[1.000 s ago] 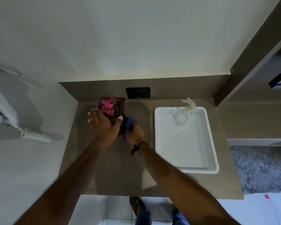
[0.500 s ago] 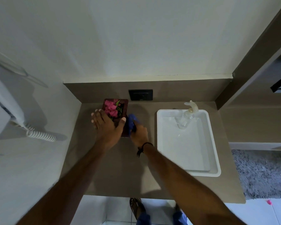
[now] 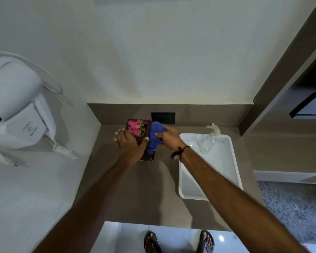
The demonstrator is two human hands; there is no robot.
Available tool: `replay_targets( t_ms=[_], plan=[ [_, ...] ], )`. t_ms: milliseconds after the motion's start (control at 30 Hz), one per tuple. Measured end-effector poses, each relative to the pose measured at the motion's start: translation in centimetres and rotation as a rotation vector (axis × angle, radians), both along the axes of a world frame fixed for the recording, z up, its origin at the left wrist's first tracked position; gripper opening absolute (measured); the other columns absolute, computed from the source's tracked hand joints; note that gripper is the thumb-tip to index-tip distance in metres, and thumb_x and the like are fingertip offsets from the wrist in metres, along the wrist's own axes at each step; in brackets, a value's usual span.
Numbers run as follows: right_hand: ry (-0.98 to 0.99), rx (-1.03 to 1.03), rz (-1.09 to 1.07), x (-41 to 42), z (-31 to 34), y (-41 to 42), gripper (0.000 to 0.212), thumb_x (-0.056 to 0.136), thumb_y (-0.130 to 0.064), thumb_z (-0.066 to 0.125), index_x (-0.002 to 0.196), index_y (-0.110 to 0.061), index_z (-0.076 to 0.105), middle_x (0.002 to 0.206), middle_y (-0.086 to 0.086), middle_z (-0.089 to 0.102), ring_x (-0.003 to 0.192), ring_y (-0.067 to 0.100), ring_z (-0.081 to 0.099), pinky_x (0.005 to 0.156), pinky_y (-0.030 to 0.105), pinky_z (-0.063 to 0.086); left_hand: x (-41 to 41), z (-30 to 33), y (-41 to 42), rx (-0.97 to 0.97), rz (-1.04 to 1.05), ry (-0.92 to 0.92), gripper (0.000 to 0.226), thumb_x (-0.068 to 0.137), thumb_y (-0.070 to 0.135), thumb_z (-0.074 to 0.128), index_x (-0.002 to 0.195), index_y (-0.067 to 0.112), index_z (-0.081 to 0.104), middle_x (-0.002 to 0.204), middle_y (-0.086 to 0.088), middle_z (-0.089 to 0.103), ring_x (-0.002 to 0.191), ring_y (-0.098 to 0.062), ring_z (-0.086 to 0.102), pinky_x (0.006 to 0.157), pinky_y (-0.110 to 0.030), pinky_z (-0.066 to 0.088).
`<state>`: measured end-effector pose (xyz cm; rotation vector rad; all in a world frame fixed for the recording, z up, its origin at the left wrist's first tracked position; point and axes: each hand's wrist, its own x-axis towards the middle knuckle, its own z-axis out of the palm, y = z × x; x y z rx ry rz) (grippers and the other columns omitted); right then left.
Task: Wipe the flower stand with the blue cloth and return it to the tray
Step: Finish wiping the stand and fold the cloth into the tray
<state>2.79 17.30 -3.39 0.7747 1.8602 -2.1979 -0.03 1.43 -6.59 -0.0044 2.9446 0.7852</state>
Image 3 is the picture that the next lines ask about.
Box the person's right hand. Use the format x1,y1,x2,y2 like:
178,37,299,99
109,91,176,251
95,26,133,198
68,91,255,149
154,125,187,154

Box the person's left hand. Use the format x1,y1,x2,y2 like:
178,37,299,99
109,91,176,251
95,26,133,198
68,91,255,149
114,128,150,167

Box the blue cleaning cloth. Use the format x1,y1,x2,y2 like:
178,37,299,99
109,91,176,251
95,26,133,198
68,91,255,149
146,121,166,155

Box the dark brown flower box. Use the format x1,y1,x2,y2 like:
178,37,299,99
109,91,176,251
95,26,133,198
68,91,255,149
125,118,157,162

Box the person's right forearm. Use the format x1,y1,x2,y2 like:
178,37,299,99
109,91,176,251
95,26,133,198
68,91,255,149
179,148,311,253

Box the person's left forearm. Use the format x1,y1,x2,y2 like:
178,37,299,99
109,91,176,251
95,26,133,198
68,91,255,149
32,158,140,253

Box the pink artificial flowers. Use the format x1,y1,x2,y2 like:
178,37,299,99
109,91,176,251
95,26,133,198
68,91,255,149
128,119,147,137

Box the black wrist band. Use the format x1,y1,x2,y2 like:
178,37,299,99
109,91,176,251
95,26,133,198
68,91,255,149
170,145,192,163

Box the clear pump dispenser bottle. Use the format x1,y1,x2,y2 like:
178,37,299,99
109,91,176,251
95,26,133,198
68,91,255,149
199,123,221,155

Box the white rectangular tray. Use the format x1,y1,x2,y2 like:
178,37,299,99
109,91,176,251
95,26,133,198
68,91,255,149
178,133,243,201

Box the black left sandal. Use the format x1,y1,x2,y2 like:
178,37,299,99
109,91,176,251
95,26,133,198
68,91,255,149
143,231,163,253

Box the black sandal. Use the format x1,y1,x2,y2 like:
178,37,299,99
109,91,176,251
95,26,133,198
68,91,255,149
143,231,163,253
196,230,215,253

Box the white dryer plug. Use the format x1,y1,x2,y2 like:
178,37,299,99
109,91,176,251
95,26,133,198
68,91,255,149
0,149,30,168

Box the black right sandal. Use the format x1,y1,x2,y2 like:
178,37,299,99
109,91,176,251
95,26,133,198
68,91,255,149
196,230,215,253

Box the grey shaggy rug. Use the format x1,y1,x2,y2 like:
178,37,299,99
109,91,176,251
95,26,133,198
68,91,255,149
256,181,316,245

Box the black wall socket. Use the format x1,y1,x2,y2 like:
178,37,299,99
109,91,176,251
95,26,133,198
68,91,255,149
151,112,176,125

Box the white coiled dryer cord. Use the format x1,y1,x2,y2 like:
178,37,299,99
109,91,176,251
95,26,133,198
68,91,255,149
43,134,79,160

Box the white wall hair dryer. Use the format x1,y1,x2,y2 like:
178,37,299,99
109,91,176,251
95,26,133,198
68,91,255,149
0,51,57,150

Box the dark brown cabinet frame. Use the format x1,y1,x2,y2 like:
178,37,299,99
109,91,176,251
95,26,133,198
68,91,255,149
238,0,316,136

